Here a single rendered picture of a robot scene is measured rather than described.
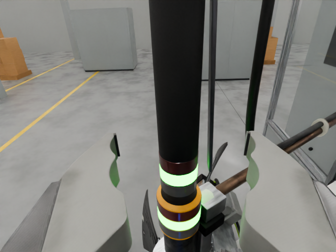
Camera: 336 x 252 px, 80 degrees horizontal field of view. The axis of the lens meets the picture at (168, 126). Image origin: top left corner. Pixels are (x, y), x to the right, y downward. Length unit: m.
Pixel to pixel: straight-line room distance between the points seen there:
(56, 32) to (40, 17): 1.01
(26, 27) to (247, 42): 12.01
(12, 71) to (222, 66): 6.67
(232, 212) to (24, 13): 14.40
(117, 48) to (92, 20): 1.07
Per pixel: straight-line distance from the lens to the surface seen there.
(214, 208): 0.24
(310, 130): 0.39
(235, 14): 5.93
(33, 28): 14.54
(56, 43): 14.06
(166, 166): 0.17
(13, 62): 8.43
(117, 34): 7.49
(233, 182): 0.26
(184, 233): 0.22
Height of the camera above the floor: 1.73
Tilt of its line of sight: 29 degrees down
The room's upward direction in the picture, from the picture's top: 2 degrees counter-clockwise
